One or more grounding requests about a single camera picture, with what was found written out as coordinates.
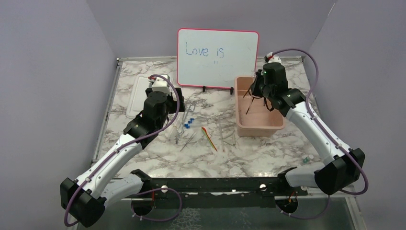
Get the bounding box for black wire ring stand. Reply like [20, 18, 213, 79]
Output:
[243, 86, 268, 115]

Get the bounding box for pink-framed whiteboard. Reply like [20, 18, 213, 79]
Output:
[177, 28, 259, 90]

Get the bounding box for black base frame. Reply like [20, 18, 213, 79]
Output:
[127, 177, 308, 209]

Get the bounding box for pink plastic bin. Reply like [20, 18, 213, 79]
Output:
[234, 76, 285, 137]

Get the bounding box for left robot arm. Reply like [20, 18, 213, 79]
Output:
[60, 88, 185, 227]

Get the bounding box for glass stirring rod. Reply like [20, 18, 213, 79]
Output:
[217, 115, 225, 152]

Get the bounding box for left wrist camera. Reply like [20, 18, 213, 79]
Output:
[148, 77, 171, 95]

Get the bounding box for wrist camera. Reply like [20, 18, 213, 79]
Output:
[264, 54, 282, 64]
[148, 77, 171, 95]

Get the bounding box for metal tweezers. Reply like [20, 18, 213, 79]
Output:
[180, 132, 197, 151]

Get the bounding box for white plastic bin lid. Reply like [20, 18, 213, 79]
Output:
[126, 76, 150, 118]

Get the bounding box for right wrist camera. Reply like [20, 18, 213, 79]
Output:
[264, 54, 282, 64]

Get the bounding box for glass pipette bundle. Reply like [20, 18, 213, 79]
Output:
[169, 117, 183, 140]

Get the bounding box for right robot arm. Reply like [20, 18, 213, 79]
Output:
[250, 62, 365, 195]

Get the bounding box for small green-capped vial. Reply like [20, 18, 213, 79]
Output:
[302, 154, 314, 164]

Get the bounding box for blue-capped test tube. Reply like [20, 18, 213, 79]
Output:
[188, 117, 209, 124]
[188, 119, 208, 125]
[184, 123, 203, 129]
[185, 124, 204, 129]

